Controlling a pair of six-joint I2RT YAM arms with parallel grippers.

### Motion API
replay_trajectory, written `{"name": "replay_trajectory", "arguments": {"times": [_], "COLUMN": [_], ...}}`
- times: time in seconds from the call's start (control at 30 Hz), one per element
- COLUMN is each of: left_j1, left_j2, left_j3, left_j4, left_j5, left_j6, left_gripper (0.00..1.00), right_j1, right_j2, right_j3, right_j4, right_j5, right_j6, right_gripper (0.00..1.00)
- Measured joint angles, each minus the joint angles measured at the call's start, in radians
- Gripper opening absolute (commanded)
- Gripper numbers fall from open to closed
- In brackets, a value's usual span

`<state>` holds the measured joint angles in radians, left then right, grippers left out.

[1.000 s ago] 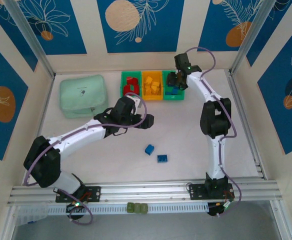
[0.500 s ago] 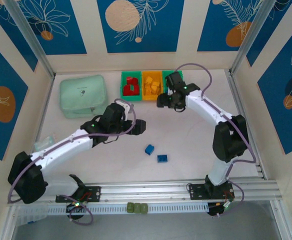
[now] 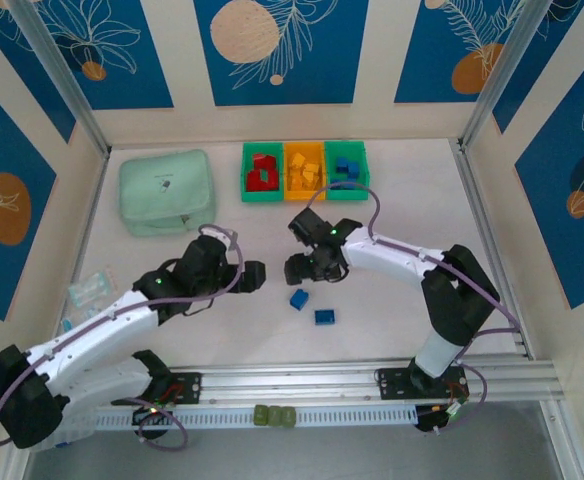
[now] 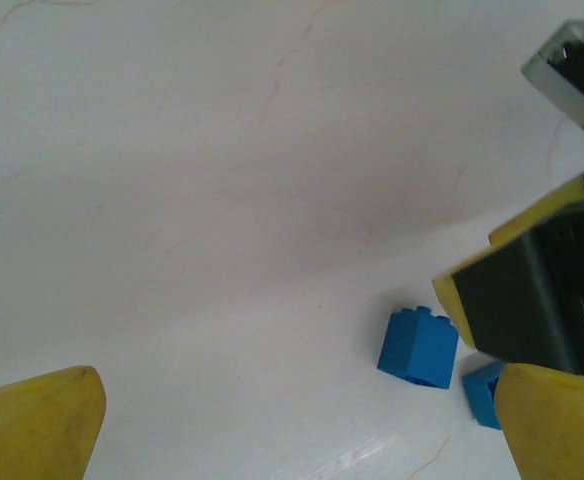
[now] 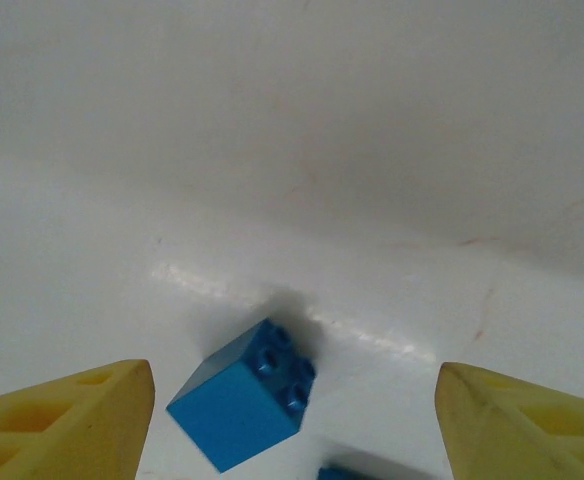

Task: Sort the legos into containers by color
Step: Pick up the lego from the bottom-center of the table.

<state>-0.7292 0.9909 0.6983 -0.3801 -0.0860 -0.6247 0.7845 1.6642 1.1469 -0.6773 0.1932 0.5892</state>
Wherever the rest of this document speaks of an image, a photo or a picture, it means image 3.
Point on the red tall lego brick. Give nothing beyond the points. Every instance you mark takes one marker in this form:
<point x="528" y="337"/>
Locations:
<point x="268" y="164"/>

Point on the aluminium frame post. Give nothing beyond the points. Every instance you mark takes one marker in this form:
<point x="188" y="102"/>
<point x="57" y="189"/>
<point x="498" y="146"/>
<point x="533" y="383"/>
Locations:
<point x="67" y="85"/>
<point x="502" y="70"/>

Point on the blue floral wall panel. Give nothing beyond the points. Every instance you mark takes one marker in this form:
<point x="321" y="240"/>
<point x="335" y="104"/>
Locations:
<point x="2" y="270"/>
<point x="422" y="60"/>
<point x="582" y="50"/>
<point x="22" y="90"/>
<point x="282" y="85"/>
<point x="137" y="85"/>
<point x="562" y="240"/>

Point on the small red lego brick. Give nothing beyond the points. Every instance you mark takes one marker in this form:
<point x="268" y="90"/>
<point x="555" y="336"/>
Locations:
<point x="259" y="158"/>

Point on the olive green block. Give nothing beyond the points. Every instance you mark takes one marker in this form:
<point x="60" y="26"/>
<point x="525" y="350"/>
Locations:
<point x="274" y="416"/>
<point x="261" y="416"/>
<point x="288" y="416"/>

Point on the mint green zipper pouch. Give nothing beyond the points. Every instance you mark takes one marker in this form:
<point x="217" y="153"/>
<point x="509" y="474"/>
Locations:
<point x="162" y="190"/>

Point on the green plastic bin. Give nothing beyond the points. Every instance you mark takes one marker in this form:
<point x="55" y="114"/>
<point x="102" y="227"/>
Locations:
<point x="367" y="170"/>
<point x="264" y="196"/>

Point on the teal clear plastic packet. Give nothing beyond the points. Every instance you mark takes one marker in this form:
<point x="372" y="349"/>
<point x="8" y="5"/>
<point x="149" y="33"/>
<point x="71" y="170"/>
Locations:
<point x="89" y="288"/>

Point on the red two-by-four lego brick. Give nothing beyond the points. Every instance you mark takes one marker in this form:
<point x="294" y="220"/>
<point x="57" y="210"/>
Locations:
<point x="255" y="181"/>

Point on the aluminium side rail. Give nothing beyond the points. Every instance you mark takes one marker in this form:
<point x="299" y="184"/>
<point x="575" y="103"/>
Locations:
<point x="492" y="260"/>

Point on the blue two-by-four lego brick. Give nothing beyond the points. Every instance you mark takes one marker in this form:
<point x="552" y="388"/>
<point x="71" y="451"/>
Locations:
<point x="325" y="317"/>

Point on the yellow plastic bin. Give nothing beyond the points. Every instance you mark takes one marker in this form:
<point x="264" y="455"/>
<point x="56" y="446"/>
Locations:
<point x="304" y="196"/>

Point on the aluminium mounting rail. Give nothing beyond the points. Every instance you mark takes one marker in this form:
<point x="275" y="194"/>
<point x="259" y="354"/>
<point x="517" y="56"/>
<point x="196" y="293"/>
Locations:
<point x="297" y="380"/>

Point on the yellow two-by-four lego brick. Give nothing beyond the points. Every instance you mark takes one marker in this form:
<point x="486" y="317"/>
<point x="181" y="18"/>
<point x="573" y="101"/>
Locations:
<point x="298" y="180"/>

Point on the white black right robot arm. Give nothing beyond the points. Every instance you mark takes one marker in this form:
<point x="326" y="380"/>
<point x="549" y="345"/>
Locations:
<point x="387" y="255"/>

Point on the yellow tall square lego brick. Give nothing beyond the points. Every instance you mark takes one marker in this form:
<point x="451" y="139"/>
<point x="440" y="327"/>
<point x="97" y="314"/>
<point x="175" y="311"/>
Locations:
<point x="314" y="171"/>

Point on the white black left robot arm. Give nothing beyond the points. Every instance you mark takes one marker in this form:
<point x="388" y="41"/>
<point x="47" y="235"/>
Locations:
<point x="97" y="325"/>

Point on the black connector box green light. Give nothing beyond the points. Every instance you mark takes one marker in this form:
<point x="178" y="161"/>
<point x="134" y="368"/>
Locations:
<point x="144" y="415"/>
<point x="432" y="422"/>

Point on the white blue paper packet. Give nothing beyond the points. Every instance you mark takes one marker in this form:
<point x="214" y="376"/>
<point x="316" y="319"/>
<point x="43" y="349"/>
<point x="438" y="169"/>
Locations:
<point x="79" y="318"/>

